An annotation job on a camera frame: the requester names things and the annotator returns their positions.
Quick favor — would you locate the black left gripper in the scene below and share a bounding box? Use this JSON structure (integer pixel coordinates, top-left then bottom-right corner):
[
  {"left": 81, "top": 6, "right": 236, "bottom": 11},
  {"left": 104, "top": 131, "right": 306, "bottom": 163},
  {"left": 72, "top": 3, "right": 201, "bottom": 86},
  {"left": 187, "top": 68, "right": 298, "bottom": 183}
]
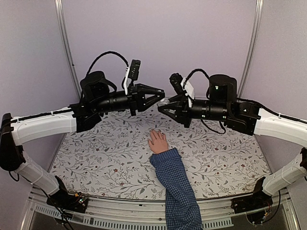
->
[{"left": 94, "top": 84, "right": 166, "bottom": 116}]

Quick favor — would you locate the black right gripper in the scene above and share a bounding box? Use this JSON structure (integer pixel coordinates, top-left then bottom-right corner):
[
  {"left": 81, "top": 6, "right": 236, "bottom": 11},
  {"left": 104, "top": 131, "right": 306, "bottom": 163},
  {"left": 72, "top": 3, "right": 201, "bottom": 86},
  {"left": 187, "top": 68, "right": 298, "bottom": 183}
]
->
[{"left": 156, "top": 94, "right": 228, "bottom": 129}]

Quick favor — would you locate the clear nail polish bottle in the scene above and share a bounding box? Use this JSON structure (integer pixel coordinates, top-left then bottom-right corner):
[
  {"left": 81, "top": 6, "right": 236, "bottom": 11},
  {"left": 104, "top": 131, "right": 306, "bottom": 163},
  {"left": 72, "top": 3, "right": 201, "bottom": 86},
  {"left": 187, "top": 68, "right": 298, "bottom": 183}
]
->
[{"left": 157, "top": 99, "right": 170, "bottom": 107}]

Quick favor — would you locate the blue checkered sleeve forearm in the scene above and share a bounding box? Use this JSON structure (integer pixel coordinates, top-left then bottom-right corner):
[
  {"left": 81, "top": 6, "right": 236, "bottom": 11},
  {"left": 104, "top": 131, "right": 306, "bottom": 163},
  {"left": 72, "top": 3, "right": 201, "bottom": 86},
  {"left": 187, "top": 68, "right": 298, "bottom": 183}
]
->
[{"left": 150, "top": 148, "right": 202, "bottom": 230}]

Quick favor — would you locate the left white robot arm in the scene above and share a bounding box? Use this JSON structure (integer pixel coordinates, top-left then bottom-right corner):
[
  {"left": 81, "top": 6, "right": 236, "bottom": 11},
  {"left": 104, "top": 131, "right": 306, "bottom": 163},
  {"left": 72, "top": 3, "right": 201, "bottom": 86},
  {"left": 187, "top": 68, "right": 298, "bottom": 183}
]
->
[{"left": 0, "top": 71, "right": 165, "bottom": 208}]

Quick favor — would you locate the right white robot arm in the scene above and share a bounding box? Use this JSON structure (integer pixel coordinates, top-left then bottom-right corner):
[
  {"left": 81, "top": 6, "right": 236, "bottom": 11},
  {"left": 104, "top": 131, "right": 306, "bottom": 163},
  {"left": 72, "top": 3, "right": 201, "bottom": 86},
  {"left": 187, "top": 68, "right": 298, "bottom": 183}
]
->
[{"left": 158, "top": 74, "right": 307, "bottom": 209}]

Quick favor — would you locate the person's bare hand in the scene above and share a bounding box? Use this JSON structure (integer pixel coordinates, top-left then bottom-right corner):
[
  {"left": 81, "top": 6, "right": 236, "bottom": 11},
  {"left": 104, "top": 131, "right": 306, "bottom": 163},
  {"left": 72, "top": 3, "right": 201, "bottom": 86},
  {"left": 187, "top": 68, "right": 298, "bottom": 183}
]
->
[{"left": 148, "top": 129, "right": 169, "bottom": 154}]

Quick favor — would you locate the floral patterned table mat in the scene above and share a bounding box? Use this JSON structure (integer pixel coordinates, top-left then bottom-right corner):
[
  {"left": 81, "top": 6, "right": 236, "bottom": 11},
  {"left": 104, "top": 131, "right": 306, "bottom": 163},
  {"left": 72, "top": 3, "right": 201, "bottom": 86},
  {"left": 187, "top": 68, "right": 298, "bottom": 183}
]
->
[{"left": 50, "top": 106, "right": 270, "bottom": 200}]

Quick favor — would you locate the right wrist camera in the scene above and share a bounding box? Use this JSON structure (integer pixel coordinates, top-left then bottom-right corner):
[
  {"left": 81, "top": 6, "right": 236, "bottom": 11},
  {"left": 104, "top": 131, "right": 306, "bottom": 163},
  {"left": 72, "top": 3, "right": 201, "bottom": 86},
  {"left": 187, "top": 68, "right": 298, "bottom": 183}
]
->
[{"left": 169, "top": 73, "right": 195, "bottom": 108}]

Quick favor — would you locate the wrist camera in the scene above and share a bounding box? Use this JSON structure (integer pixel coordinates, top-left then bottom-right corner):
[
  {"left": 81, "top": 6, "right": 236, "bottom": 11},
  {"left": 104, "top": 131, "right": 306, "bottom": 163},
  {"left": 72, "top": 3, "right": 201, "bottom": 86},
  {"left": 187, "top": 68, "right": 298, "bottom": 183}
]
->
[
  {"left": 169, "top": 73, "right": 195, "bottom": 108},
  {"left": 122, "top": 59, "right": 141, "bottom": 95}
]

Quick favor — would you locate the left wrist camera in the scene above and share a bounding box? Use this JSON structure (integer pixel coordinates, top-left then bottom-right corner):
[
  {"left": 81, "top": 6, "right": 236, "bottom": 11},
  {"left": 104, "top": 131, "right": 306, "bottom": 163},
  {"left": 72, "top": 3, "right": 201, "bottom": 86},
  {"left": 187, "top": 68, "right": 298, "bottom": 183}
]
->
[{"left": 122, "top": 59, "right": 141, "bottom": 95}]

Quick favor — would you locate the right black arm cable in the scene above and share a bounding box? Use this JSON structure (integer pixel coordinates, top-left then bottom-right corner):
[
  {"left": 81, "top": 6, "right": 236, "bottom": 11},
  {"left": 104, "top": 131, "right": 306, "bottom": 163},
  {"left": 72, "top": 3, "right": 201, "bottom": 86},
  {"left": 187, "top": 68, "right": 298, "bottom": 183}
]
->
[{"left": 186, "top": 69, "right": 211, "bottom": 81}]

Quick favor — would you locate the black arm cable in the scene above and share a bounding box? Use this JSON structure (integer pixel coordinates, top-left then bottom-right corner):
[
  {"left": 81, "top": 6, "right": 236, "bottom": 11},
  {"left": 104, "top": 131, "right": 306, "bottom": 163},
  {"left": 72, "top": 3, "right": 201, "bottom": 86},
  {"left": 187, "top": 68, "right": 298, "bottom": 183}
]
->
[
  {"left": 186, "top": 69, "right": 211, "bottom": 81},
  {"left": 85, "top": 50, "right": 130, "bottom": 77}
]

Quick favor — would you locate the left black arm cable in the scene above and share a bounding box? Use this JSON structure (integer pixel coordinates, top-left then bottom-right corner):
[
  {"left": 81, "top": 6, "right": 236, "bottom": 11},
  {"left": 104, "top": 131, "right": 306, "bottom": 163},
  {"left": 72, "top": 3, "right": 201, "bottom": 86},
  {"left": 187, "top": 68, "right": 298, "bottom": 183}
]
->
[{"left": 85, "top": 50, "right": 130, "bottom": 77}]

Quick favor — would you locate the front aluminium rail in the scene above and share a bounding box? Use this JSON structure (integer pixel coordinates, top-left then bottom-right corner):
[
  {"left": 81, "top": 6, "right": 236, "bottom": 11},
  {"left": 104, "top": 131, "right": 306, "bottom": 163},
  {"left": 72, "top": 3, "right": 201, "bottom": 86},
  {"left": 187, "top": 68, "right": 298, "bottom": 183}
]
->
[{"left": 20, "top": 188, "right": 301, "bottom": 230}]

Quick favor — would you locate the left aluminium frame post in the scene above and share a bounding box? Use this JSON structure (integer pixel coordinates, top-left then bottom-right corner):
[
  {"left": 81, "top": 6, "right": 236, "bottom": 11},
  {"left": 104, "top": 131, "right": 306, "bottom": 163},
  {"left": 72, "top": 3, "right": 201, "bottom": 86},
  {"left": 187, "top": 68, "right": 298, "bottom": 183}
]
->
[{"left": 54, "top": 0, "right": 82, "bottom": 99}]

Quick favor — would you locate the aluminium frame post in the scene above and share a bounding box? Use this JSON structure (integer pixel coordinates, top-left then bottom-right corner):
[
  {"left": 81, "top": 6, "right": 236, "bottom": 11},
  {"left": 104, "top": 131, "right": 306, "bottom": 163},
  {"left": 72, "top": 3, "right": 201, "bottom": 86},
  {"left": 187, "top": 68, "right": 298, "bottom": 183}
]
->
[
  {"left": 237, "top": 0, "right": 264, "bottom": 98},
  {"left": 54, "top": 0, "right": 82, "bottom": 99}
]

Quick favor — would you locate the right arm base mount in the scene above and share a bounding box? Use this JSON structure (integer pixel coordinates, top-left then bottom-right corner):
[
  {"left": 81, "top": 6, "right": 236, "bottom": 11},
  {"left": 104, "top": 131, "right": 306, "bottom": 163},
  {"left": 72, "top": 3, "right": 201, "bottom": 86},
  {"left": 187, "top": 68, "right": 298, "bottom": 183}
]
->
[{"left": 231, "top": 177, "right": 273, "bottom": 214}]

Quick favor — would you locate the right aluminium frame post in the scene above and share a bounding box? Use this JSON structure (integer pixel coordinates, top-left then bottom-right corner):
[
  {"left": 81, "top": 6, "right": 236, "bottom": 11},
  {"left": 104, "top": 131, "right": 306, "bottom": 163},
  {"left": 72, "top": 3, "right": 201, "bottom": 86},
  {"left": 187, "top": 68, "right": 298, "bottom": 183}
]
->
[{"left": 237, "top": 0, "right": 264, "bottom": 98}]

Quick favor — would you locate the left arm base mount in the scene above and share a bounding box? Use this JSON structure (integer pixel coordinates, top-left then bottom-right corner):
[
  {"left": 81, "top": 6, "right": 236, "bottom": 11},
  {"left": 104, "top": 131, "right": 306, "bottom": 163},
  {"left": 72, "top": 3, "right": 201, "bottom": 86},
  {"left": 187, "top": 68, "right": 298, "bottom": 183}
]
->
[{"left": 47, "top": 176, "right": 88, "bottom": 213}]

